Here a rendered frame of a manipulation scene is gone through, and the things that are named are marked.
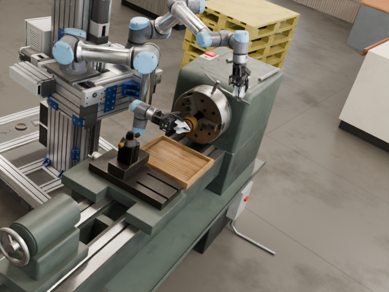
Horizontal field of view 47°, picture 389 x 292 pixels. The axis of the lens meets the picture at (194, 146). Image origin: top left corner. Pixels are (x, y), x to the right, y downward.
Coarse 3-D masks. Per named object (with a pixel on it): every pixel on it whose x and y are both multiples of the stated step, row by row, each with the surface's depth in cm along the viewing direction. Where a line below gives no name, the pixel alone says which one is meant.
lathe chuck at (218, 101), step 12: (180, 96) 251; (204, 96) 243; (216, 96) 246; (180, 108) 254; (204, 108) 246; (216, 108) 242; (216, 120) 245; (228, 120) 251; (192, 132) 257; (204, 132) 253; (216, 132) 248
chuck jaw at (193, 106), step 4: (188, 92) 249; (188, 96) 245; (192, 96) 246; (188, 100) 245; (192, 100) 245; (188, 104) 246; (192, 104) 245; (188, 108) 245; (192, 108) 245; (196, 108) 248; (184, 112) 244; (188, 112) 243; (192, 112) 244; (196, 112) 248
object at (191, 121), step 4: (188, 116) 242; (192, 116) 242; (184, 120) 239; (188, 120) 240; (192, 120) 240; (196, 120) 245; (188, 124) 238; (192, 124) 240; (196, 124) 242; (192, 128) 241; (196, 128) 244; (184, 132) 241; (188, 132) 240
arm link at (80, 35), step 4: (68, 28) 240; (72, 28) 242; (76, 28) 243; (64, 32) 237; (68, 32) 235; (72, 32) 235; (76, 32) 236; (80, 32) 237; (84, 32) 240; (76, 36) 236; (80, 36) 238; (84, 36) 239; (80, 40) 238; (84, 40) 241
